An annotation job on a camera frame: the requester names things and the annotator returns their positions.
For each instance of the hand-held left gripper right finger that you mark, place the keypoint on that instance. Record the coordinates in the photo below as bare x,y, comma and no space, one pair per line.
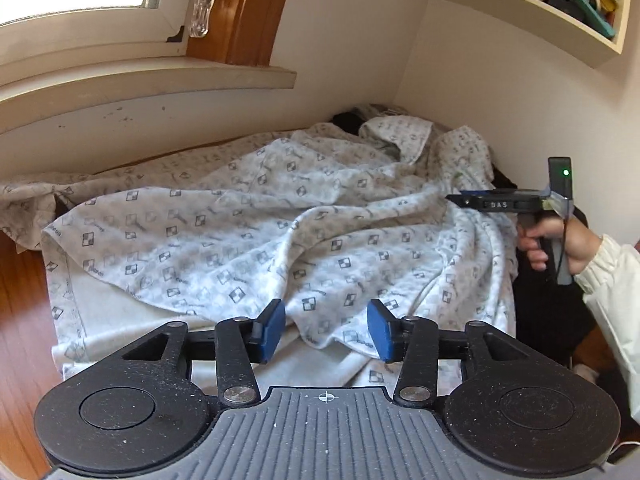
380,330

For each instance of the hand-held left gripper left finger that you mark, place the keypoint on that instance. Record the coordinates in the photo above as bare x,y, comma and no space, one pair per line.
272,330

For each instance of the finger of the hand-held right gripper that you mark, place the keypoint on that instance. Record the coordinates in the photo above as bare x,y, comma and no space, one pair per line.
465,200

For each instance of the white checker-print garment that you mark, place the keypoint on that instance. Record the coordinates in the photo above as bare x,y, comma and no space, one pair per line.
250,220

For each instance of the person's right forearm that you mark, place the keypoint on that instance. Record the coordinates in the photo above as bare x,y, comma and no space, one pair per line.
615,300

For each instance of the black cloth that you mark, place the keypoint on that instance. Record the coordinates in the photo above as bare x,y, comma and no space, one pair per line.
545,310

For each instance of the grey printed folded cloth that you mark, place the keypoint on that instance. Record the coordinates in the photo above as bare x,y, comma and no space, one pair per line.
385,109

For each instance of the beige window sill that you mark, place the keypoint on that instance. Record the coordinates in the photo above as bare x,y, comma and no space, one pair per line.
125,85

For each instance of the brown wooden window trim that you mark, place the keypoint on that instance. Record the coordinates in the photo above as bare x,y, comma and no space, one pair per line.
250,5

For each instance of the cream wall shelf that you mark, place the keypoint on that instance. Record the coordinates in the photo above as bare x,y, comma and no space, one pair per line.
500,10

